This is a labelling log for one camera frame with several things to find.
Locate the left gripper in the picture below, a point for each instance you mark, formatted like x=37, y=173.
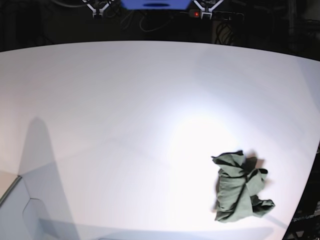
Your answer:
x=206, y=7

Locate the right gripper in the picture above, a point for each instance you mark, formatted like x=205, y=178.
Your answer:
x=97, y=7

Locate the green t-shirt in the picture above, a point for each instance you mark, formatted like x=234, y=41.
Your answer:
x=238, y=186

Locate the black power strip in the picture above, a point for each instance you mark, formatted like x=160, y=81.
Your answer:
x=216, y=15

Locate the blue box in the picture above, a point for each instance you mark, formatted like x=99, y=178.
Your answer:
x=156, y=4

